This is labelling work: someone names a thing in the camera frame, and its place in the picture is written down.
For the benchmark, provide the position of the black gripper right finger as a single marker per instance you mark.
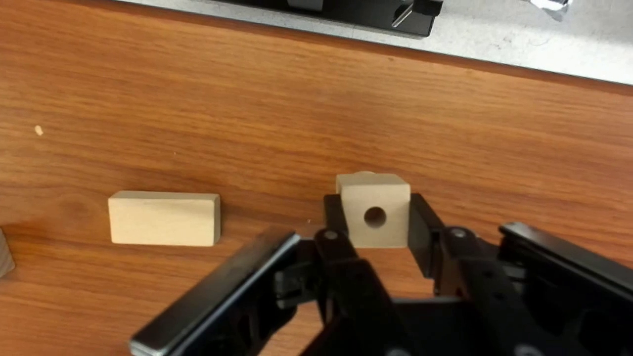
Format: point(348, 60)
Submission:
point(526, 284)

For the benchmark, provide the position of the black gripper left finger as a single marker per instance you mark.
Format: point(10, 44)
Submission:
point(342, 278)

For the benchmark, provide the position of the wooden cube with round hole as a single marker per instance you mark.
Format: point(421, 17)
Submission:
point(372, 211)

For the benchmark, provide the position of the flat wooden base block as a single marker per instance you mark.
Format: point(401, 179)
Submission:
point(164, 219)

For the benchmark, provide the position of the wooden arch block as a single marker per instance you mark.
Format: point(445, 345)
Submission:
point(4, 254)

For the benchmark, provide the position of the small pale crumb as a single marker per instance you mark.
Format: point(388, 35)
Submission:
point(37, 131)

